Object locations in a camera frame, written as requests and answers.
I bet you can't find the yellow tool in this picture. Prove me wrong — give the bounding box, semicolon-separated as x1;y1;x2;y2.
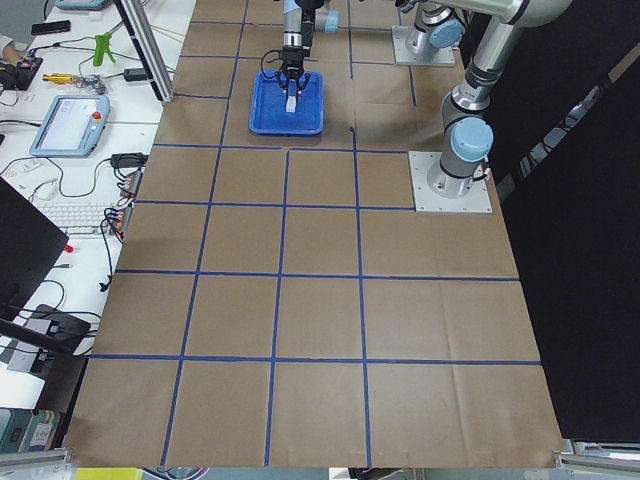
42;73;77;85

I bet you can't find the teach pendant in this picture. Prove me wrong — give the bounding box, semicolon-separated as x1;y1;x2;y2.
29;95;111;158

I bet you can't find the black power adapter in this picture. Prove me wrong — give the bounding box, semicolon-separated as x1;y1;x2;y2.
122;68;148;82

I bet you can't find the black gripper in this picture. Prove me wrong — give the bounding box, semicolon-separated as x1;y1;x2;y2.
274;46;312;95

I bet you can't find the blue plastic tray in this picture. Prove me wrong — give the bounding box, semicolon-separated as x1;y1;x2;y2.
248;70;324;136

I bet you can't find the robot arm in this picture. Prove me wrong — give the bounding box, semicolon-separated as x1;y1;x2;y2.
276;1;571;199
395;0;466;63

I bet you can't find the green handled reacher grabber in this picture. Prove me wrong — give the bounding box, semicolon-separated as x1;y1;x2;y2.
92;32;116;67

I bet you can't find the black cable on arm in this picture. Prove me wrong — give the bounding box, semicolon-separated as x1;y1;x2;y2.
258;48;282;81

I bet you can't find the white block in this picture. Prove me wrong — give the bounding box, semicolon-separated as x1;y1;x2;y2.
285;81;298;113

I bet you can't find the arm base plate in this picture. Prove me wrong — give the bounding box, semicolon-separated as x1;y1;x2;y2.
391;26;456;67
408;151;492;214

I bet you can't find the aluminium frame post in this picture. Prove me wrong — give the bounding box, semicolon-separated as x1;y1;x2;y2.
114;0;175;104

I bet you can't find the white keyboard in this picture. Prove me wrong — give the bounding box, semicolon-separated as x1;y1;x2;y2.
33;201;117;236

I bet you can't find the black monitor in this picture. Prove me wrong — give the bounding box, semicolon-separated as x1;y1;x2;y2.
0;179;69;321

